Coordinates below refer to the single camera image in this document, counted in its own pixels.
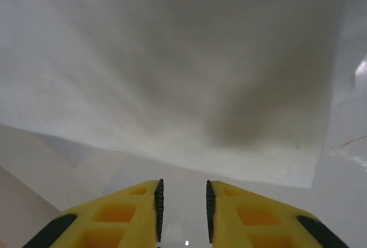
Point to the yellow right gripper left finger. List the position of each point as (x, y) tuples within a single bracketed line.
[(120, 216)]

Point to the white t-shirt with robot print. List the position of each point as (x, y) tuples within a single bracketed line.
[(172, 58)]

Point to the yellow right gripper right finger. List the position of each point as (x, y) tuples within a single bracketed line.
[(258, 219)]

